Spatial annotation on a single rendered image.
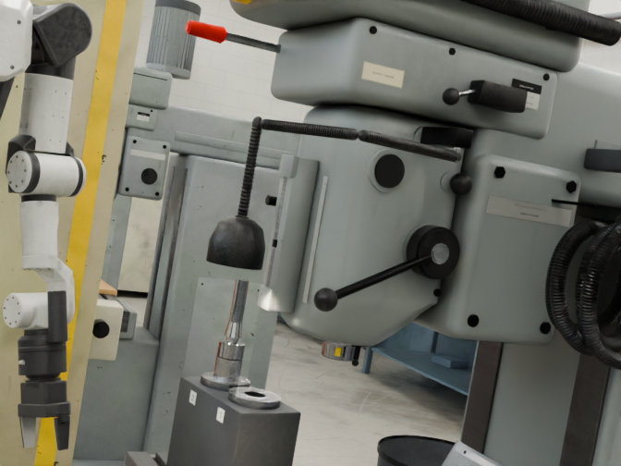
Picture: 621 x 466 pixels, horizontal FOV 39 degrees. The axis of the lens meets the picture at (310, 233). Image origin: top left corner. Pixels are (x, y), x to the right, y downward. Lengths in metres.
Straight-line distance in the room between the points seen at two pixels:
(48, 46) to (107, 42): 1.17
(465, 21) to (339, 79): 0.19
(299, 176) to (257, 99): 9.77
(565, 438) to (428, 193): 0.47
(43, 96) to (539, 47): 0.93
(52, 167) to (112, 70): 1.19
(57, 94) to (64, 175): 0.15
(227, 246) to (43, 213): 0.71
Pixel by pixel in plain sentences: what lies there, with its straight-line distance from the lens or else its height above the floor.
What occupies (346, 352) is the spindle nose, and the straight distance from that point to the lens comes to 1.25.
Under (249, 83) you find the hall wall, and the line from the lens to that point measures 10.91.
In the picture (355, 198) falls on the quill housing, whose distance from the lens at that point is 1.14.
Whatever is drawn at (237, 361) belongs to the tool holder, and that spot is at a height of 1.19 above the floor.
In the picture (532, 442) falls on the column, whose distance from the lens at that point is 1.50.
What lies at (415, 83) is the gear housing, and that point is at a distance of 1.14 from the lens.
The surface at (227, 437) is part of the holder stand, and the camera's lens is 1.48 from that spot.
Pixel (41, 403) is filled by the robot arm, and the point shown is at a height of 1.04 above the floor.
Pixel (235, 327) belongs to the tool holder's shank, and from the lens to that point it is 1.57.
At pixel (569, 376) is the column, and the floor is 1.29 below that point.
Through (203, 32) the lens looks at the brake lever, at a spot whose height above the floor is 1.70.
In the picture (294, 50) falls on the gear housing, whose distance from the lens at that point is 1.24.
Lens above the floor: 1.51
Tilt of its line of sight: 3 degrees down
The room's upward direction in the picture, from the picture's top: 10 degrees clockwise
